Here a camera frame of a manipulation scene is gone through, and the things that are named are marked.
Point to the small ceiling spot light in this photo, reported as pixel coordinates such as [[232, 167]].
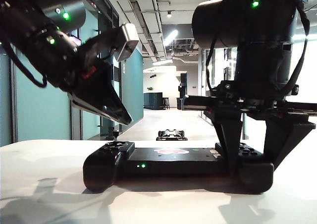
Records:
[[169, 14]]

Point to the tall black cabinet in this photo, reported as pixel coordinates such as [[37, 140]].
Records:
[[182, 87]]

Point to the lit door display panel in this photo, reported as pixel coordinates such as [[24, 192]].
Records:
[[77, 39]]

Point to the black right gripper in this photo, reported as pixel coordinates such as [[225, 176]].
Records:
[[247, 102]]

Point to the small green potted plant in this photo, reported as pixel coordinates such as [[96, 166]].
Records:
[[150, 88]]

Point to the dark wooden bar stool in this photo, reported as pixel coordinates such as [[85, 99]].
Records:
[[166, 102]]

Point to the dark counter with white top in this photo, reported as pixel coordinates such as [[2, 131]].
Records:
[[152, 101]]

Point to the long ceiling strip light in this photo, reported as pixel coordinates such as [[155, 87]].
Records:
[[170, 37]]

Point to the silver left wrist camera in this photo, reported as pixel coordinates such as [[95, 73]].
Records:
[[127, 41]]

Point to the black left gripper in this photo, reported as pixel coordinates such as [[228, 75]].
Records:
[[91, 72]]

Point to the black remote control with joysticks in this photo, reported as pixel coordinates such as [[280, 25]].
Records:
[[161, 163]]

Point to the low ceiling strip light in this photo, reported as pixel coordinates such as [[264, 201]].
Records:
[[162, 62]]

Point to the black quadruped robot dog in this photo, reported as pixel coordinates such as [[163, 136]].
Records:
[[172, 135]]

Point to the white wall paper sign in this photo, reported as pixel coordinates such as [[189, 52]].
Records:
[[124, 68]]

